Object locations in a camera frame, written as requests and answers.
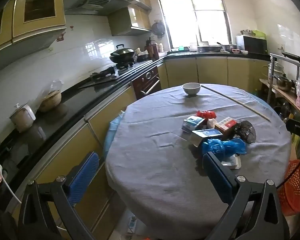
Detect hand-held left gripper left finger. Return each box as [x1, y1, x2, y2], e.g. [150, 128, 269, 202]
[17, 152, 100, 240]

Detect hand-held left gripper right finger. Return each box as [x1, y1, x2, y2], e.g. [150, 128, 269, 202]
[202, 151, 292, 240]

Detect small white box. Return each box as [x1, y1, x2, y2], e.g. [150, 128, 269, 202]
[221, 154, 242, 169]

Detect blue plastic bag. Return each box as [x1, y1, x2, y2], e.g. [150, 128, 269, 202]
[202, 138, 247, 159]

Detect blue white carton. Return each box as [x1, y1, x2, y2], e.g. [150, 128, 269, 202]
[191, 128, 223, 147]
[182, 116, 206, 133]

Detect red white box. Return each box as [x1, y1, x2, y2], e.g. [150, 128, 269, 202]
[215, 117, 238, 134]

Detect black plastic bag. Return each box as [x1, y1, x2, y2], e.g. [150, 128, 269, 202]
[234, 120, 257, 144]

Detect orange plastic basket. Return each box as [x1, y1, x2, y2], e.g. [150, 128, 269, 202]
[277, 159, 300, 217]

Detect red plastic bag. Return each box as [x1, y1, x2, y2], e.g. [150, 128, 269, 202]
[195, 110, 217, 119]

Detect yellow kitchen base cabinet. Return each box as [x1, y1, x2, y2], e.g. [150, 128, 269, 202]
[164, 52, 271, 93]
[0, 57, 166, 240]

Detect metal shelf rack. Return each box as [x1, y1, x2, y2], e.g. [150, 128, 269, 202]
[259, 51, 300, 125]

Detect steel pot with lid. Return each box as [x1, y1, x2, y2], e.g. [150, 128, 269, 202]
[276, 74, 294, 92]

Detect blue table cover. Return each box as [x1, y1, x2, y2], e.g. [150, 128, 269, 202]
[102, 90, 274, 159]

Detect round table with grey cloth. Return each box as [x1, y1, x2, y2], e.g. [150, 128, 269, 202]
[104, 83, 292, 240]

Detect stacked steel pots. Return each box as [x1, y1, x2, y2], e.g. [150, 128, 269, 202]
[268, 62, 284, 81]

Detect white floor power strip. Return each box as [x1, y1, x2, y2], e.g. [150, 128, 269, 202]
[127, 215, 138, 236]

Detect long wooden stick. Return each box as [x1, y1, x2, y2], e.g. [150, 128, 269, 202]
[201, 84, 272, 122]

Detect black tray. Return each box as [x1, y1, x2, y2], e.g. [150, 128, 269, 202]
[281, 51, 300, 64]

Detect brown bowl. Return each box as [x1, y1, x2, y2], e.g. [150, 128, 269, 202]
[38, 91, 63, 112]

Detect white enamel jar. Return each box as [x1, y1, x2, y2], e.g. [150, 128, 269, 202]
[9, 103, 36, 133]

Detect clear plastic bag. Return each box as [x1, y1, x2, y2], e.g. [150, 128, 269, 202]
[41, 79, 63, 98]

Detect black microwave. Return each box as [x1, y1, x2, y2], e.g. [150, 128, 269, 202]
[236, 35, 268, 54]

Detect gas stove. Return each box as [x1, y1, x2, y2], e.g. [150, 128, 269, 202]
[79, 64, 138, 88]

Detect green plastic item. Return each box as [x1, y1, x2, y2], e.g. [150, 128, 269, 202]
[251, 30, 267, 39]

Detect dark red oven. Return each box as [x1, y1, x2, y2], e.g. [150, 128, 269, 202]
[131, 65, 162, 99]

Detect metal basin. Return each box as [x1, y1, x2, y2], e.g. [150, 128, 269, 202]
[197, 45, 223, 53]

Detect black wok with lid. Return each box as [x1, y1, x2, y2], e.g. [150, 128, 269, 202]
[109, 44, 137, 64]

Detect window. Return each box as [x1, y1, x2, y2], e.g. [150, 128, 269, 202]
[152, 0, 232, 51]

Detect black cable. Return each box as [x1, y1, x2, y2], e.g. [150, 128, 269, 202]
[277, 155, 300, 189]

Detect small yellow wall cabinet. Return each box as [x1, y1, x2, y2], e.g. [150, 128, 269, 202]
[107, 6, 152, 37]

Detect small wall fan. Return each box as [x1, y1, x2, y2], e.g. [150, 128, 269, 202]
[151, 21, 166, 39]

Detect yellow glass-door wall cabinet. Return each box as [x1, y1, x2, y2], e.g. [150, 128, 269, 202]
[0, 0, 67, 53]

